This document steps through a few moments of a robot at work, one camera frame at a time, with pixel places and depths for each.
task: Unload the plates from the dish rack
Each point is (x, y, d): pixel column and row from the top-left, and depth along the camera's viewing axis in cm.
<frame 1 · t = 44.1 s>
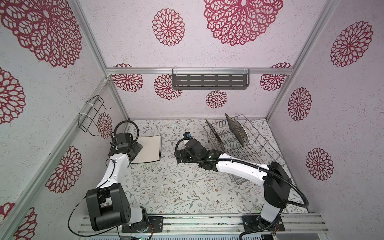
left hand: (134, 154, 88), fingers open
right hand: (180, 148, 81), fingers open
white square plate black rim: (151, 150, 107), on the table

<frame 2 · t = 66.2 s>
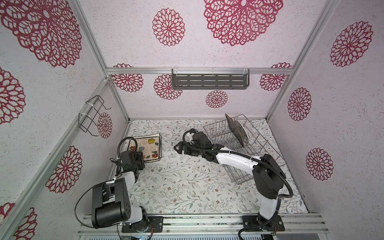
left hand: (143, 154, 93), fingers open
right hand: (178, 146, 84), fingers open
dark square floral plate: (150, 145, 102), point 4 cm above the table
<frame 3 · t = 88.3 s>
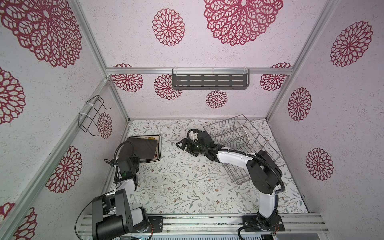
left hand: (137, 154, 90), fingers closed
right hand: (179, 144, 86), fingers open
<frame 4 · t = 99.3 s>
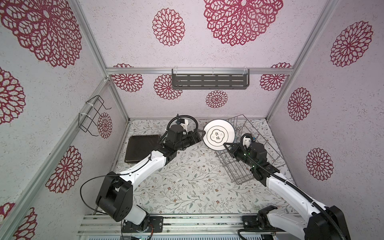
left hand: (201, 136, 80), fingers open
right hand: (223, 142, 77), fingers closed
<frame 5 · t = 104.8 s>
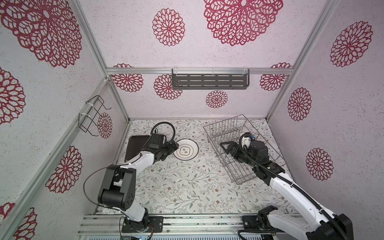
left hand: (174, 150, 93), fingers open
right hand: (224, 145, 76), fingers open
grey round plate: (188, 149, 105), on the table
